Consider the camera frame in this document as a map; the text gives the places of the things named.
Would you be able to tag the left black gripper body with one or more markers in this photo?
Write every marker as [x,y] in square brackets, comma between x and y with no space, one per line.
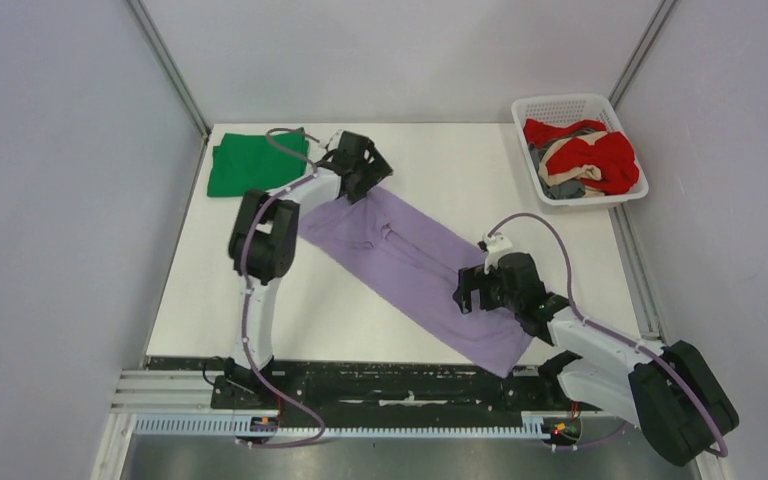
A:
[369,174]

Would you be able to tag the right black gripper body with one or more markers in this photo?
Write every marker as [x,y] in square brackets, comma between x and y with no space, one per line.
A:
[500,297]

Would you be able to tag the purple t shirt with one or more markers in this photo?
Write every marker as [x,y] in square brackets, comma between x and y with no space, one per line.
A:
[412,261]

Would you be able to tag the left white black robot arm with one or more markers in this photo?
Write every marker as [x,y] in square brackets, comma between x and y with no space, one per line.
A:
[263,240]

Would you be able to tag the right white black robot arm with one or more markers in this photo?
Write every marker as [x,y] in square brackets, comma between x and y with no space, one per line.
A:
[669,392]

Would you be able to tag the folded green t shirt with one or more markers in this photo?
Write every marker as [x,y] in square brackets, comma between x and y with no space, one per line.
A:
[243,162]

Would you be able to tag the grey t shirt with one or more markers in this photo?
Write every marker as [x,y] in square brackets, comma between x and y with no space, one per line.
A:
[568,187]

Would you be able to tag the beige t shirt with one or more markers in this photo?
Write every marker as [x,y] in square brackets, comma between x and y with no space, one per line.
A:
[574,158]

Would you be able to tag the red t shirt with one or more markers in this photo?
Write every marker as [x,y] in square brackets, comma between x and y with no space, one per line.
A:
[613,154]

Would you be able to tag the white plastic laundry basket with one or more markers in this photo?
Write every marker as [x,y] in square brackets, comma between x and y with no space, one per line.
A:
[563,110]

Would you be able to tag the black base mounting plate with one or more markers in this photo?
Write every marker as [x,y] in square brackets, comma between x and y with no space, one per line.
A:
[350,395]

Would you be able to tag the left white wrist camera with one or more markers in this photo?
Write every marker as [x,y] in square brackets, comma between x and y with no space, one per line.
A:
[327,146]

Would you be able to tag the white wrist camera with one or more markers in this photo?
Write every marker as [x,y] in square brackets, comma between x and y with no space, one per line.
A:
[327,146]
[495,246]

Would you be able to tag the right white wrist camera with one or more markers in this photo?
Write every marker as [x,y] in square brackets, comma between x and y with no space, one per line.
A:
[495,246]

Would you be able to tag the aluminium frame rails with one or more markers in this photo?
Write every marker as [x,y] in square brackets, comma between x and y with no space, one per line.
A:
[539,361]

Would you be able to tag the white slotted cable duct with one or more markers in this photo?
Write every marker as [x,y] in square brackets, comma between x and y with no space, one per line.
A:
[244,426]

